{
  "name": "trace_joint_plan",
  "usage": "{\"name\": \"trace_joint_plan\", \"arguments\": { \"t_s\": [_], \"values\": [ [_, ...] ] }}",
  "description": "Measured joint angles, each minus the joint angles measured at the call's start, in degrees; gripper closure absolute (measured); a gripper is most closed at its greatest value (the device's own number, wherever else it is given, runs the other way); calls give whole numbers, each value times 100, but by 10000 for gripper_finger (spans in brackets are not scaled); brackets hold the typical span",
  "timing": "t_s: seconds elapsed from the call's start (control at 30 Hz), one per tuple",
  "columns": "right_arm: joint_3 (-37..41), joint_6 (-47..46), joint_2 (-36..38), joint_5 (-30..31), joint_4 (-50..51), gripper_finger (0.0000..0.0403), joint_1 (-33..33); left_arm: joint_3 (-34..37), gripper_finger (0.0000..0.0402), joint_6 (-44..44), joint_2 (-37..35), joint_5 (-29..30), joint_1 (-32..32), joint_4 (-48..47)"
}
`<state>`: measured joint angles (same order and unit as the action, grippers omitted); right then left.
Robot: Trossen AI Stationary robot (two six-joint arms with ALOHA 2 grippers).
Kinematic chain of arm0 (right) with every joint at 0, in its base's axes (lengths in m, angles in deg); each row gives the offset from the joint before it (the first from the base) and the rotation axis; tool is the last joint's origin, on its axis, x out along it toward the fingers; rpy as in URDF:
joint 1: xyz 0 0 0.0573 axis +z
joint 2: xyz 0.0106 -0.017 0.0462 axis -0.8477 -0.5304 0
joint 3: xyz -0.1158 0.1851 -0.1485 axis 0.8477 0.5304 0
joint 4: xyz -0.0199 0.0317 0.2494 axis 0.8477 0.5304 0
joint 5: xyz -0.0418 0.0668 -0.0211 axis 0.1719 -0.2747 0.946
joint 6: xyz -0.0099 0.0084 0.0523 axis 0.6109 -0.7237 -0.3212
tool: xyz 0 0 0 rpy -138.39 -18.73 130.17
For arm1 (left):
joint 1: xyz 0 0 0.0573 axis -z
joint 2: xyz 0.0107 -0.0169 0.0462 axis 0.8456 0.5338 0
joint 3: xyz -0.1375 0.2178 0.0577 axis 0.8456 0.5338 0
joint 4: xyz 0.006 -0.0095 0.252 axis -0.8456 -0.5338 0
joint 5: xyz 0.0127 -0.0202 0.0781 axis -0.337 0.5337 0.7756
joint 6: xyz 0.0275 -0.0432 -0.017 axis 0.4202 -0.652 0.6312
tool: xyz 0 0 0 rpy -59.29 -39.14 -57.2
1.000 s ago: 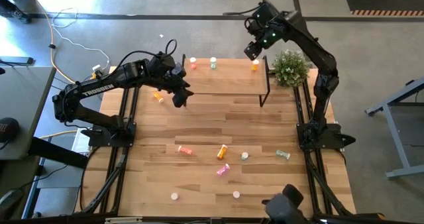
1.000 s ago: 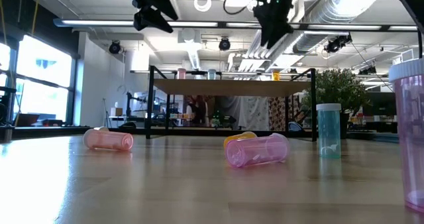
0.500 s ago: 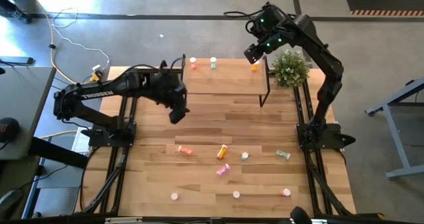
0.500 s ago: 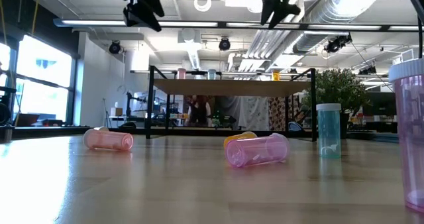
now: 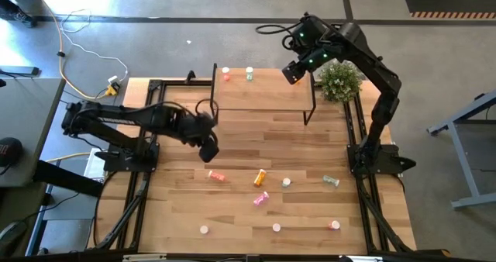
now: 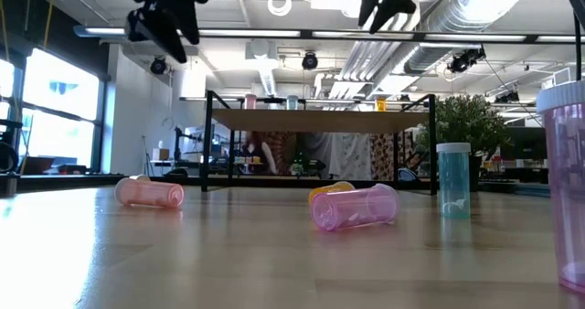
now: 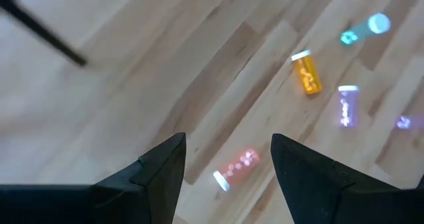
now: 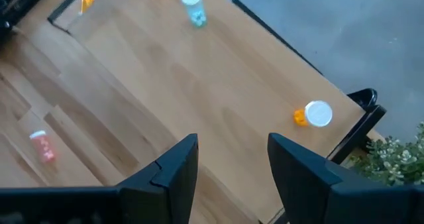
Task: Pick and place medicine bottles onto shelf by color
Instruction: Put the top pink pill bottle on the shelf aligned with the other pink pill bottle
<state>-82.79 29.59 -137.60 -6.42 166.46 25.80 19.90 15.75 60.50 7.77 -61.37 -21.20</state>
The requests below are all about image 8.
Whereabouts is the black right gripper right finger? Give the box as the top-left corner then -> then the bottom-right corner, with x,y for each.
267,133 -> 413,224

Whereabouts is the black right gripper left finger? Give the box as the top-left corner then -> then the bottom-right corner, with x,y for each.
117,133 -> 199,224

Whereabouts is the orange pill bottle white cap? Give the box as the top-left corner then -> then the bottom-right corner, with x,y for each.
80,0 -> 96,15
293,100 -> 333,128

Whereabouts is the red pill bottle white cap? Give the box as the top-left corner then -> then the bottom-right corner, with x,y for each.
28,129 -> 57,165

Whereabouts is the teal pill bottle white cap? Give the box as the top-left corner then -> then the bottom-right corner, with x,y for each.
180,0 -> 208,28

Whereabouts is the small green potted plant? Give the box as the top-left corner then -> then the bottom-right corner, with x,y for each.
350,121 -> 424,187

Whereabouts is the wooden shelf with black frame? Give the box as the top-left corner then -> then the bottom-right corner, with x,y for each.
48,0 -> 388,224

